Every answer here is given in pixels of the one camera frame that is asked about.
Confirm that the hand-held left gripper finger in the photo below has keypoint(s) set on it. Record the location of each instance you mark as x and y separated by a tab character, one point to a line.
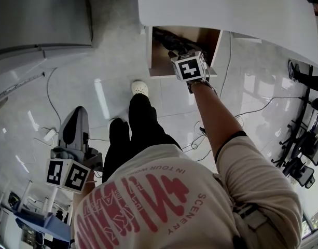
73	128

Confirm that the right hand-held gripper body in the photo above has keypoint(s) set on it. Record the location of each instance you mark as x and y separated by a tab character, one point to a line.
190	67

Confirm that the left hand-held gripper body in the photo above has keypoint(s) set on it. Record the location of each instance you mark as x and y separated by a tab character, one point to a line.
68	172

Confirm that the white drawer with brown inside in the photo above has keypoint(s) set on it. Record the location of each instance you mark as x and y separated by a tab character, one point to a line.
161	63

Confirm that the black object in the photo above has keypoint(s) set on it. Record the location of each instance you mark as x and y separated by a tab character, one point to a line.
171	41

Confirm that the person's right forearm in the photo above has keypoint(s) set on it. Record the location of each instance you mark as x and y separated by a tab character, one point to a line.
213	113

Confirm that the white desk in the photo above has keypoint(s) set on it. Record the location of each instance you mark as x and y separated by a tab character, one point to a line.
226	6

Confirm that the white power adapter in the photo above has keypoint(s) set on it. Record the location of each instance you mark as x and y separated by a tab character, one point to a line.
50	134

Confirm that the blue table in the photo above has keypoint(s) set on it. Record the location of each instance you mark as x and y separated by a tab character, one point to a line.
44	222

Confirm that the person's black trousers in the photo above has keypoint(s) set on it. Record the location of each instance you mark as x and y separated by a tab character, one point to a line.
138	128

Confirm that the person's cream printed t-shirt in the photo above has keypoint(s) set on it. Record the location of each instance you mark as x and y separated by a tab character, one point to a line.
174	204

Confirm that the black office chair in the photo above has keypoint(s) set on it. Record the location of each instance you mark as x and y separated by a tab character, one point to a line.
301	174
309	144

